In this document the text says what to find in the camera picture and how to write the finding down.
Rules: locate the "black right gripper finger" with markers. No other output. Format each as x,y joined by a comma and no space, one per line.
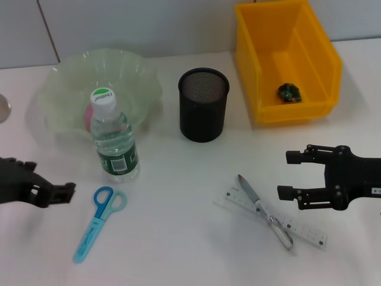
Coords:
311,155
312,198

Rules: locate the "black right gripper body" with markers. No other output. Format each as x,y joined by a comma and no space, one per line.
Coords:
354,178

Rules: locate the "pink peach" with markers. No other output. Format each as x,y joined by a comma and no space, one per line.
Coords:
88,116

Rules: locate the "blue and teal scissors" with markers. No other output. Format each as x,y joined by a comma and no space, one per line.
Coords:
89,235

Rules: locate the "black mesh pen holder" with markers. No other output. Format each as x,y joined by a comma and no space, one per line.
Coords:
202,119

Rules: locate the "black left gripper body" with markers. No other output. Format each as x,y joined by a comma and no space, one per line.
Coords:
15,184

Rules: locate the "clear water bottle green label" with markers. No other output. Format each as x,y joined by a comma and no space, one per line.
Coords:
117,140

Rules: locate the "clear plastic ruler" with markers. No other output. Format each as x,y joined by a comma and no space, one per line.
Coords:
306,233

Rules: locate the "yellow plastic storage bin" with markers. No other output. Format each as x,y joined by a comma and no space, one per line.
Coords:
297,59

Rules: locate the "clear silver ballpoint pen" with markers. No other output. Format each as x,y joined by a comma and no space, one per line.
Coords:
251,193

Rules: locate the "green plastic wrapper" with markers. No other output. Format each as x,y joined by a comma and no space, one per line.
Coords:
288,93

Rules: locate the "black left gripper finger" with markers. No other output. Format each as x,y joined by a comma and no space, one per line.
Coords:
29,165
56,195

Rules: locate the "translucent green wavy fruit plate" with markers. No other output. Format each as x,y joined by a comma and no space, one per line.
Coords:
119,68

